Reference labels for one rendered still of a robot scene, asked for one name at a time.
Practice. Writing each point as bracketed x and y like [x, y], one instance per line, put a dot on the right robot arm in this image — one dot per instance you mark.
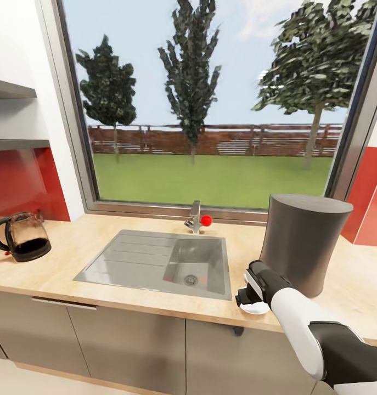
[328, 349]

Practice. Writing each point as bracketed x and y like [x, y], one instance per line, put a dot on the electric kettle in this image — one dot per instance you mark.
[26, 237]

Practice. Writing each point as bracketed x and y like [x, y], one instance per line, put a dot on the cabinet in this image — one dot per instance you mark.
[160, 353]

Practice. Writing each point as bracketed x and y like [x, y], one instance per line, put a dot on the water glass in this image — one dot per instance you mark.
[37, 211]

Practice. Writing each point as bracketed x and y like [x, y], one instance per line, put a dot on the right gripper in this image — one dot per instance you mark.
[245, 296]

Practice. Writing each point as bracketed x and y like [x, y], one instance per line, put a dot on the fixed window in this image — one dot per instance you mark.
[165, 102]

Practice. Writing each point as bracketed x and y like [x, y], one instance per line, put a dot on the drop in sink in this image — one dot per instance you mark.
[191, 265]

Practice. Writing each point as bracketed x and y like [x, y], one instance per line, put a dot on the saucer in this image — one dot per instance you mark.
[256, 308]

